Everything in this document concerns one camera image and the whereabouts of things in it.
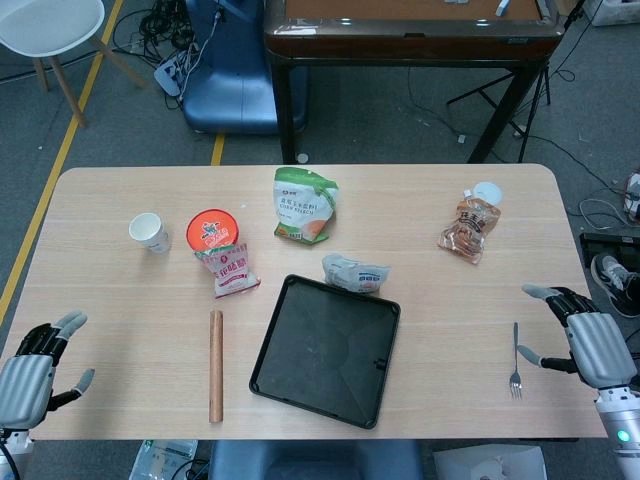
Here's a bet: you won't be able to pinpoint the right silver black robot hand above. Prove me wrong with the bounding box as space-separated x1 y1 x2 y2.
516 283 640 390

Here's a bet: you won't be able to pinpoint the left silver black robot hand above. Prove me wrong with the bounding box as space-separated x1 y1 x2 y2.
0 309 96 432

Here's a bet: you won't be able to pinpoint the grey packet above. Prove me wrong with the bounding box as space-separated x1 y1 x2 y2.
321 253 393 294

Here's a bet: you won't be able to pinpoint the clear plastic bag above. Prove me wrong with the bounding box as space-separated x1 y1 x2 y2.
130 438 199 480

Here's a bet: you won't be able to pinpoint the pink snack packet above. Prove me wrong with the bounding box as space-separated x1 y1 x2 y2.
193 242 263 301

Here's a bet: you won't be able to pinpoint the black square plastic tray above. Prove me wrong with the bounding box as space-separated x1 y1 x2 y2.
248 273 402 430

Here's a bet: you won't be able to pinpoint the green white corn starch bag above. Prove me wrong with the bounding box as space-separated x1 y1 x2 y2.
272 166 340 245

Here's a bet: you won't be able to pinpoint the black white sneaker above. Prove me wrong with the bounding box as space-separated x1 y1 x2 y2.
590 253 640 319

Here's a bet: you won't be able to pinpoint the metal fork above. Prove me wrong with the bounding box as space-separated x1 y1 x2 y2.
508 322 524 400

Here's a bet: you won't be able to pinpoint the black flat box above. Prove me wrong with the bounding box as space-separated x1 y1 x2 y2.
579 232 640 266

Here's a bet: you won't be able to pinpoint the white cardboard box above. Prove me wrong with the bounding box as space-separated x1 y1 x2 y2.
432 444 549 480

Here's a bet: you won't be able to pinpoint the orange sauce spout pouch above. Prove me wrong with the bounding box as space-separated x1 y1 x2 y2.
437 188 502 265

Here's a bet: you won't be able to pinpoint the white round lid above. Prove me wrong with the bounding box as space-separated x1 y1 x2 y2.
472 181 504 205

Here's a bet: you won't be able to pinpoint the white paper cup stack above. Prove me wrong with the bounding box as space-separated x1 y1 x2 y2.
128 212 170 255

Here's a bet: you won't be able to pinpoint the wooden rolling pin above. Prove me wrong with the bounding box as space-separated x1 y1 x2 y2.
208 309 225 424

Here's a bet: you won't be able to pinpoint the red lidded round tub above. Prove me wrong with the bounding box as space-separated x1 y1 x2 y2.
186 209 240 257

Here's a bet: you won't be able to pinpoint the black tripod stand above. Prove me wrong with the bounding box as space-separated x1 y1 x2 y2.
446 0 586 141

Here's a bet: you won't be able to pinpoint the blue padded seat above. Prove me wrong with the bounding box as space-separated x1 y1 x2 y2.
207 439 424 480

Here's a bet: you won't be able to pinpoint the white power strip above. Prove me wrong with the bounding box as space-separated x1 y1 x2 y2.
153 47 201 99

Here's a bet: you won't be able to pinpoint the white chair wooden legs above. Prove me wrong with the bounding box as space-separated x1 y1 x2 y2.
0 0 151 129

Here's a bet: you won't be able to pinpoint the dark brown mahjong table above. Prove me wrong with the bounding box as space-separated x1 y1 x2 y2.
262 0 566 165

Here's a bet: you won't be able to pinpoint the blue machine base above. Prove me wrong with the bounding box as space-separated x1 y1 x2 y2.
180 0 307 136

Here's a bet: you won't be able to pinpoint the white wall adapter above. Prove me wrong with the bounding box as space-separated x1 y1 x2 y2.
622 172 640 221

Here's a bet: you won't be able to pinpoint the black floor cable bundle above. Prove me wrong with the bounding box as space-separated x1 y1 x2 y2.
112 0 216 66

